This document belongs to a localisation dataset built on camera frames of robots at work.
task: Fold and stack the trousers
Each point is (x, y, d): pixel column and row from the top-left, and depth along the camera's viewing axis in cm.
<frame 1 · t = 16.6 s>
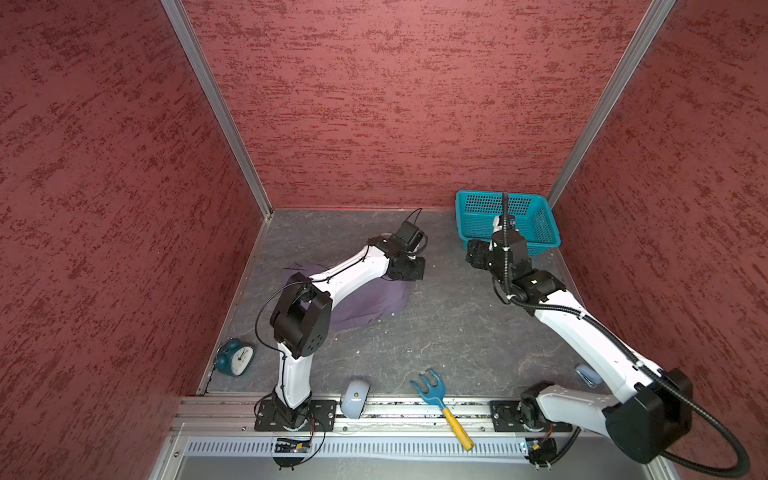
left hand: (417, 279, 89), fingers closed
right hand: (476, 250, 80), fingers open
purple trousers: (381, 297, 89), point 8 cm above the table
teal plastic basket: (532, 213, 118), point 5 cm above the table
blue toy rake yellow handle: (436, 394, 78), point 2 cm above the table
teal alarm clock: (234, 358, 79), point 7 cm above the table

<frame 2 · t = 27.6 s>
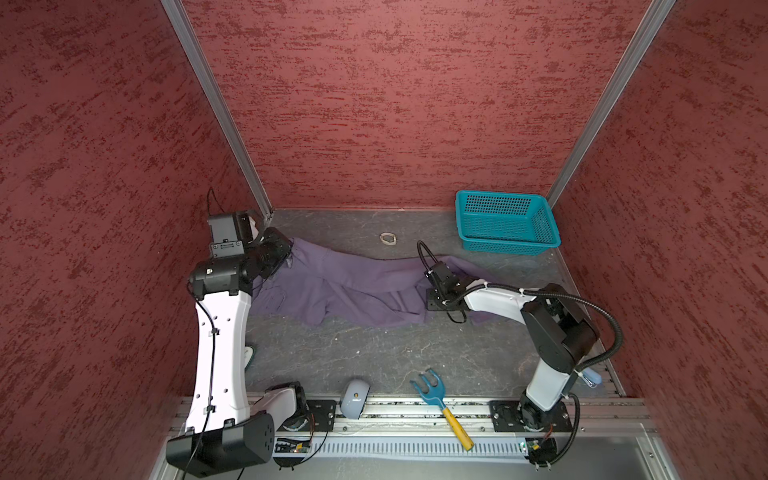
left hand: (294, 248, 70), fingers closed
right hand: (431, 307, 94), fingers open
beige rubber band: (381, 236, 113), point 2 cm above the table
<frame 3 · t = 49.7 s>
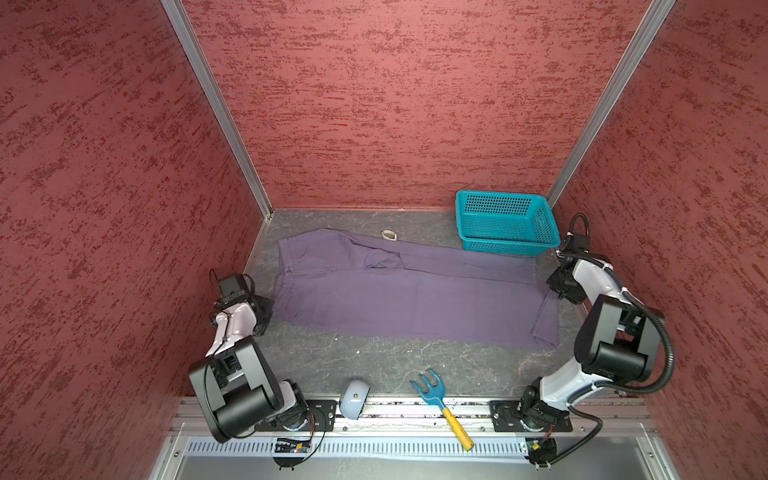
left hand: (272, 316, 88), fingers closed
right hand: (562, 295, 88), fingers open
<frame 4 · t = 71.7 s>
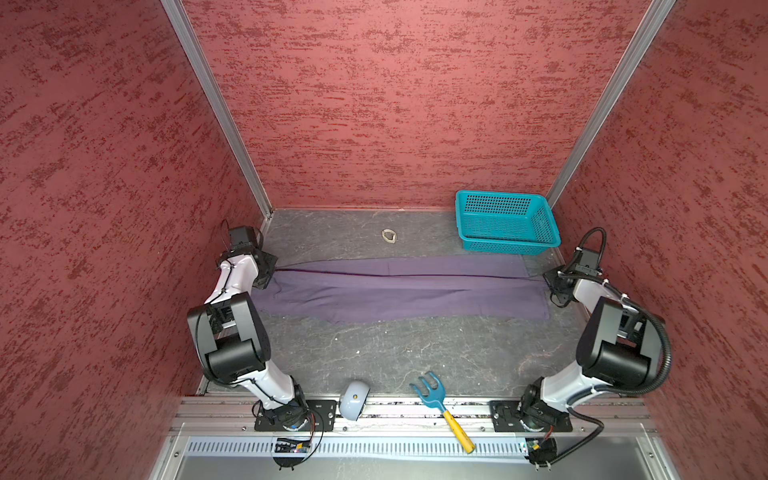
left hand: (272, 272, 91), fingers closed
right hand: (546, 281, 94), fingers closed
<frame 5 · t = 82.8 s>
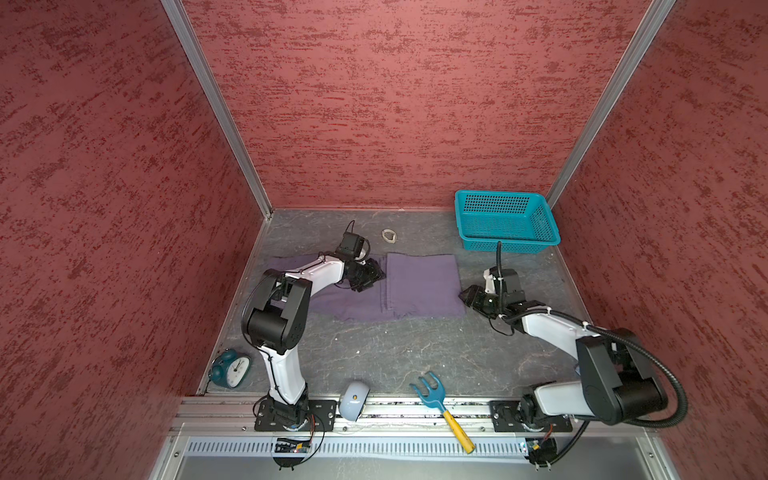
left hand: (381, 283, 96), fingers open
right hand: (461, 302, 91), fingers open
